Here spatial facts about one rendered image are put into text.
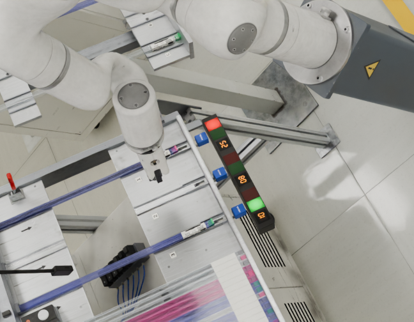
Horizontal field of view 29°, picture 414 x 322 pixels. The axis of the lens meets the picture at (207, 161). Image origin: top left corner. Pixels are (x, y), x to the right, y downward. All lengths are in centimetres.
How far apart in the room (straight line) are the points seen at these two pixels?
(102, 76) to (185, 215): 57
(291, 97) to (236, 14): 129
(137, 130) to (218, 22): 28
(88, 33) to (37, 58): 154
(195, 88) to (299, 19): 80
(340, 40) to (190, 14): 42
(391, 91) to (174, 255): 65
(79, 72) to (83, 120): 187
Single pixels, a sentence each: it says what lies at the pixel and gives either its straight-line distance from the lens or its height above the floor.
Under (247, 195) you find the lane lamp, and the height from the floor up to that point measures 66.
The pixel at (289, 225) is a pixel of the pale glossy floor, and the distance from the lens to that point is 269.
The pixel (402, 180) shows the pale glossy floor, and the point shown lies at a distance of 246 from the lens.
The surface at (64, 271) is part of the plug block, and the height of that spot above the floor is 110.
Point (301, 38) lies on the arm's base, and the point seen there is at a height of 84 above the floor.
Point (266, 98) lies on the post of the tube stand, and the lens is 266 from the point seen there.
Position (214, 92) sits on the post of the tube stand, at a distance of 248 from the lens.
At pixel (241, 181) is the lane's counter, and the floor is 66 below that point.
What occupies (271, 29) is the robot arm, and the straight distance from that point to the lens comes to 160.
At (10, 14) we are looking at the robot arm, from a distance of 127.
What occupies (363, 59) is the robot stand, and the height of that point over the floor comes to 63.
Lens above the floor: 215
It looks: 47 degrees down
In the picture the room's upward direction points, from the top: 83 degrees counter-clockwise
